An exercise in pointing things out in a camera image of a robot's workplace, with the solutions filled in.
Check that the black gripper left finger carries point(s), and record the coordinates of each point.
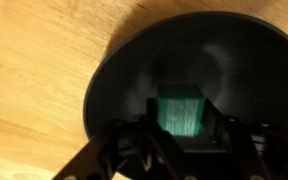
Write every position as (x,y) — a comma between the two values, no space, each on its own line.
(117,142)

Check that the black bowl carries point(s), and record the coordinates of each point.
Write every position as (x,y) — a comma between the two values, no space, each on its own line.
(239,63)

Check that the green block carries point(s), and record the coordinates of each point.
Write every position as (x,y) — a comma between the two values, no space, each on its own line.
(180,109)

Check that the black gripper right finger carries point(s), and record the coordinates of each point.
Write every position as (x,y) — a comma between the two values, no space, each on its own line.
(258,151)

